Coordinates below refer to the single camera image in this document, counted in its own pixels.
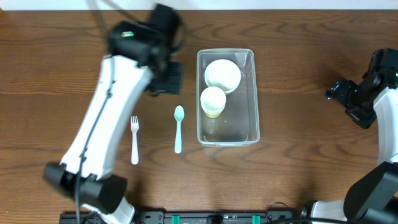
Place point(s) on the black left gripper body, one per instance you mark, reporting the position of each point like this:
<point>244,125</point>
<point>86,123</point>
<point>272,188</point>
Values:
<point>172,83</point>

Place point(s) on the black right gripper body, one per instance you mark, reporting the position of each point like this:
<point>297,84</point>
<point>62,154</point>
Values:
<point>360,107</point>

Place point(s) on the white plastic cup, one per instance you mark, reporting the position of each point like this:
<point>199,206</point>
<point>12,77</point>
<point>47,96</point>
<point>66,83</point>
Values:
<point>213,100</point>

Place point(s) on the white plastic bowl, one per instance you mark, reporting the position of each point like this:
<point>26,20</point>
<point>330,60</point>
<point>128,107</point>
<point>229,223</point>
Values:
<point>223,74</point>

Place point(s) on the yellow plastic cup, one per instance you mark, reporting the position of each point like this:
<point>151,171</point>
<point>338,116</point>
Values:
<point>212,114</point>

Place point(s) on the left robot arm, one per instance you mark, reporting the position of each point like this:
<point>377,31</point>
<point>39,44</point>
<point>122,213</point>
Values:
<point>138,54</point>

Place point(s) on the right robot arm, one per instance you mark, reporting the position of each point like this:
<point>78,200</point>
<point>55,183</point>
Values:
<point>372,199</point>

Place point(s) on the clear plastic container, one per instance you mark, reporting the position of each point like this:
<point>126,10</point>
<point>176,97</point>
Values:
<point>238,124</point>

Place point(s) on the light teal plastic spoon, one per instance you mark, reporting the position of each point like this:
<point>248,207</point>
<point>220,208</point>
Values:
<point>179,116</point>

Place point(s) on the white plastic fork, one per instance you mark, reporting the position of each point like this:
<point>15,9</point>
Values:
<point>134,150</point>

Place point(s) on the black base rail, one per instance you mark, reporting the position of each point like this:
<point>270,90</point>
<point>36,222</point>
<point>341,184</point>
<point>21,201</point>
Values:
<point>199,217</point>

